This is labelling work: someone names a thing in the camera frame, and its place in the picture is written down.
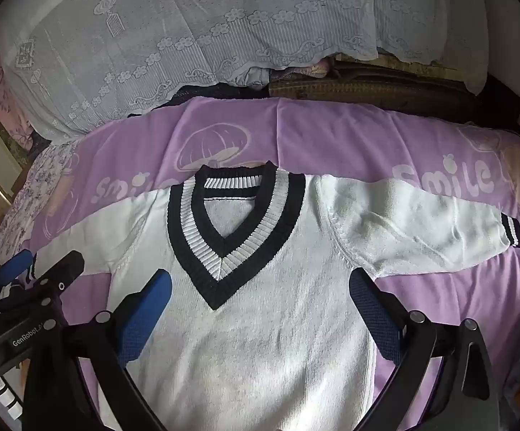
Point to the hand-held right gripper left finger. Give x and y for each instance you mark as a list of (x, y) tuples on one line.
[(150, 309)]

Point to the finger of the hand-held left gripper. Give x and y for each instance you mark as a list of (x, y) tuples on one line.
[(60, 274), (15, 265)]

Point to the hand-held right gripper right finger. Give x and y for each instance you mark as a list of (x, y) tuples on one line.
[(372, 314)]

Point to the white v-neck sweater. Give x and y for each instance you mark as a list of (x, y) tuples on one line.
[(264, 345)]

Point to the purple floral bedsheet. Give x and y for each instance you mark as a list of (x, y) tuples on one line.
[(40, 179)]

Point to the pink floral cloth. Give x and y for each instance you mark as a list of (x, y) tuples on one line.
[(4, 98)]

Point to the purple printed blanket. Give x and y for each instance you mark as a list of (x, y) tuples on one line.
[(354, 143)]

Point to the brown woven mat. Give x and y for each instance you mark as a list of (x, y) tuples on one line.
[(376, 92)]

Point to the dark cloth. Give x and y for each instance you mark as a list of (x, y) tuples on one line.
[(206, 94)]

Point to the pink striped cloth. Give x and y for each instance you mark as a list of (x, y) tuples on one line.
[(318, 69)]

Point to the grey folded cloth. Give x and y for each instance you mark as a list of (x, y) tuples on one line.
[(253, 77)]

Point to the white lace cloth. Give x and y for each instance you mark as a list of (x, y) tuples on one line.
[(174, 31)]

